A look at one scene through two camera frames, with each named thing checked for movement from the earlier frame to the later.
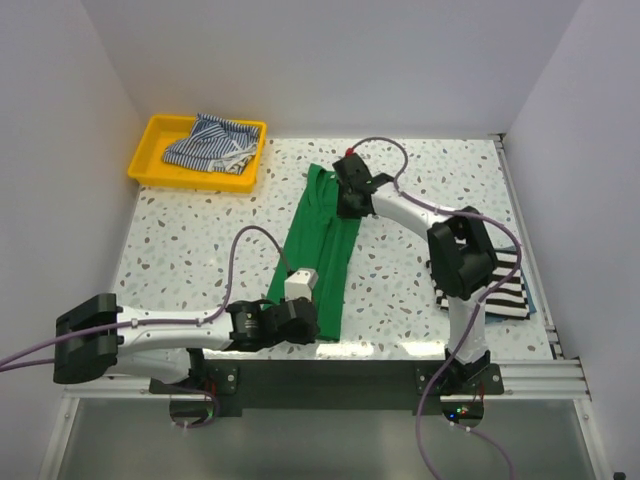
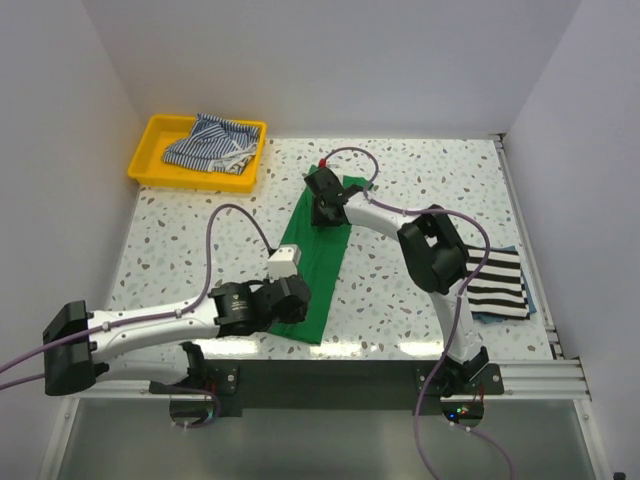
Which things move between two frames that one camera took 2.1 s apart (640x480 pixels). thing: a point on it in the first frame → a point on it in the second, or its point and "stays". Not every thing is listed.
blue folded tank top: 493,317 stays
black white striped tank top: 508,303 stays
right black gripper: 345,212 → 317,219
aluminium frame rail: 524,381 stays
